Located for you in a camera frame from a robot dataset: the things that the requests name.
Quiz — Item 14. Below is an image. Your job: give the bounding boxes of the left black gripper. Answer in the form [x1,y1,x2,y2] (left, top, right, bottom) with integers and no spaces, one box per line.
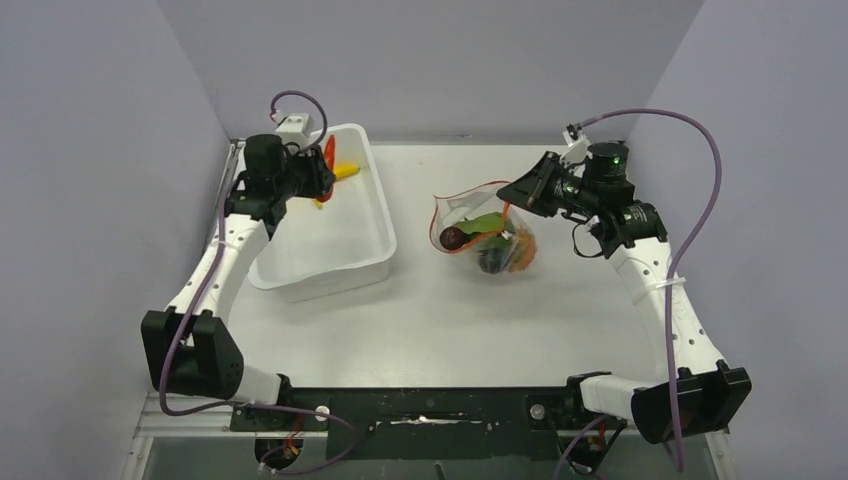
[275,143,335,201]

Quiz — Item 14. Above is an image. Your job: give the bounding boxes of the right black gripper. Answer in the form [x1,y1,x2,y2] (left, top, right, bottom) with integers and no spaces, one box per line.
[497,152,600,218]

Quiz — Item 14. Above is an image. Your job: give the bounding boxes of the red toy chili pepper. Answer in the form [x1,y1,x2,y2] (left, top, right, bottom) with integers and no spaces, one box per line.
[315,135,336,209]

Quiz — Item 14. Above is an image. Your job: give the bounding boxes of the yellow toy banana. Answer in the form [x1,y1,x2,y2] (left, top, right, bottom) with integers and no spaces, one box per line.
[314,163,361,209]

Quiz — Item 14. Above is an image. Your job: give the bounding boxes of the green toy vegetable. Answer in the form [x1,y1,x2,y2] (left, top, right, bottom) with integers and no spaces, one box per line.
[452,211,516,250]

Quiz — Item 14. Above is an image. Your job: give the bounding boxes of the toy pineapple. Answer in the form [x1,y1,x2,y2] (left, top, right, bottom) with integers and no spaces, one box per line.
[507,228,538,273]

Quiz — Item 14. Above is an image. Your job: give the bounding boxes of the clear zip top bag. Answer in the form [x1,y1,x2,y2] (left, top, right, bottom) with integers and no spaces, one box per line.
[428,180,538,276]

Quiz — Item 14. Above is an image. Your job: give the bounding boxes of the white plastic bin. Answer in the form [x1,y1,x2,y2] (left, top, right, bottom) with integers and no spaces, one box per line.
[248,123,397,303]

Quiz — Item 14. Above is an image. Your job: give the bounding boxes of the brown round toy fruit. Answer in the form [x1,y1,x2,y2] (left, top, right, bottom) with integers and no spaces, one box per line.
[438,226,468,251]

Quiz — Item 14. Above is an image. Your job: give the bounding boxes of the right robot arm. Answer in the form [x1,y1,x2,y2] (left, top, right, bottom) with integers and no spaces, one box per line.
[497,142,752,444]

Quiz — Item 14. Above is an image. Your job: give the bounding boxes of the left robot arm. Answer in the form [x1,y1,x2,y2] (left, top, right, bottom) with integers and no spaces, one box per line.
[141,134,336,415]

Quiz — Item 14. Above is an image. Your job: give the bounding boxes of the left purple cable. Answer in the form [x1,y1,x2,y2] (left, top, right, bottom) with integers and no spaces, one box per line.
[157,89,359,477]

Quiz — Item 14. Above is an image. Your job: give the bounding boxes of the purple cable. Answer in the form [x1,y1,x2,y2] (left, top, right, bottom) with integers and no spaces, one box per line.
[157,89,359,477]
[553,108,723,480]

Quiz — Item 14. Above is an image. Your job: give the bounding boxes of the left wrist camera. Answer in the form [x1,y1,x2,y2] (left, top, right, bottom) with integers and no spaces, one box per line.
[272,112,314,149]

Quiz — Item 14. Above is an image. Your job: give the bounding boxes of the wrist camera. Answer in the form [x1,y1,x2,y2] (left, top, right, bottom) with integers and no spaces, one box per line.
[561,124,591,166]
[272,112,314,149]

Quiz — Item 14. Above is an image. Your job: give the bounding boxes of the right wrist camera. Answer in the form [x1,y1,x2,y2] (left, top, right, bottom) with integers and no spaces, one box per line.
[561,124,591,166]

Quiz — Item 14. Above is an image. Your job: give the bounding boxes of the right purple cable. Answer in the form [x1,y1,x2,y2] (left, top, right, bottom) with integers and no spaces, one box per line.
[553,108,723,480]

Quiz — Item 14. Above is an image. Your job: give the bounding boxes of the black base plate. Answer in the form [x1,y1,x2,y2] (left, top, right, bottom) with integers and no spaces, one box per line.
[230,385,626,469]

